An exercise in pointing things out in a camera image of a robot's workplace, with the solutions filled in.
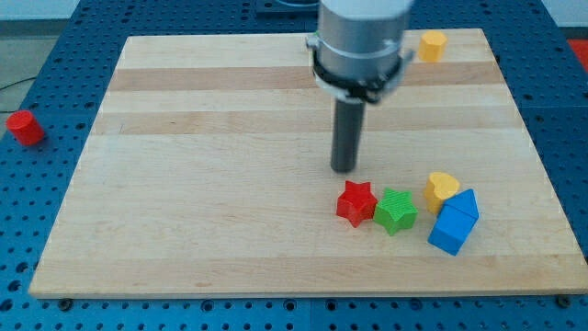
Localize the red star block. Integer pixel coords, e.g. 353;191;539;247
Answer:
335;180;379;228

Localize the red cylinder block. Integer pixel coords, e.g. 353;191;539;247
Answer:
6;109;45;146

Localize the wooden board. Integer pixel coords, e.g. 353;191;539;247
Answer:
29;29;587;299

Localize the blue house-shaped block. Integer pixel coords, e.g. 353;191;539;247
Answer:
428;188;480;256

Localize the green star block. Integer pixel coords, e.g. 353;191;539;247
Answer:
373;188;418;236

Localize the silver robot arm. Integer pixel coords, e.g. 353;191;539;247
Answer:
306;0;414;105

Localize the black cable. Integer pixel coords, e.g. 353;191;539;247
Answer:
0;76;37;115

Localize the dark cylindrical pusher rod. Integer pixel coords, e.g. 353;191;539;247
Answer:
331;99;366;173

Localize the yellow heart block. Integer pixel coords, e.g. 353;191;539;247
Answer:
424;172;460;215

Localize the yellow hexagon block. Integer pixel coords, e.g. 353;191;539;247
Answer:
417;30;448;63

